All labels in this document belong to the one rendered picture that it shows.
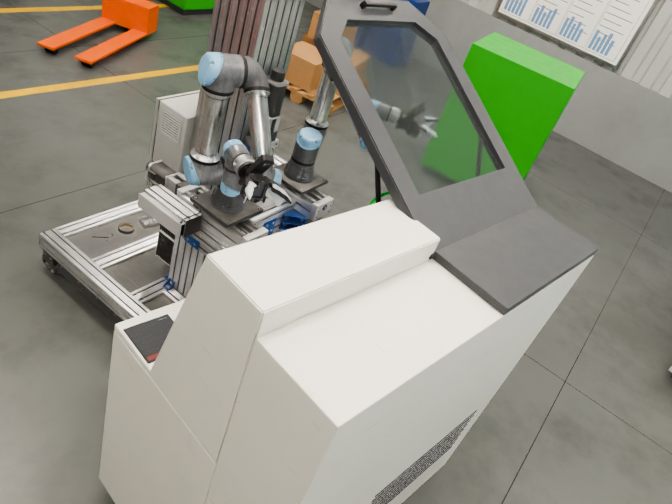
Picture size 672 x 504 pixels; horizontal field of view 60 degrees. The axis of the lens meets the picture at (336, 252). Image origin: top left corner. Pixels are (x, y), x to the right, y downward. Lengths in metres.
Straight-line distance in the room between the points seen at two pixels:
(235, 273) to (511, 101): 4.35
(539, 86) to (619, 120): 3.31
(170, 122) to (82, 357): 1.26
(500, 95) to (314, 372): 4.41
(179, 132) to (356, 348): 1.63
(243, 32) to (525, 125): 3.50
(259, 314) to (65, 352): 2.02
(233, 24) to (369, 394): 1.64
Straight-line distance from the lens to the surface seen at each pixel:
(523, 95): 5.43
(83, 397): 3.04
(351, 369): 1.35
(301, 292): 1.36
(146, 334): 1.97
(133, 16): 6.93
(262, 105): 2.18
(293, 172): 2.79
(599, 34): 8.48
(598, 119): 8.63
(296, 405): 1.31
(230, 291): 1.36
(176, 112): 2.74
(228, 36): 2.50
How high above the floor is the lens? 2.42
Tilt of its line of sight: 35 degrees down
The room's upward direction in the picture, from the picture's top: 21 degrees clockwise
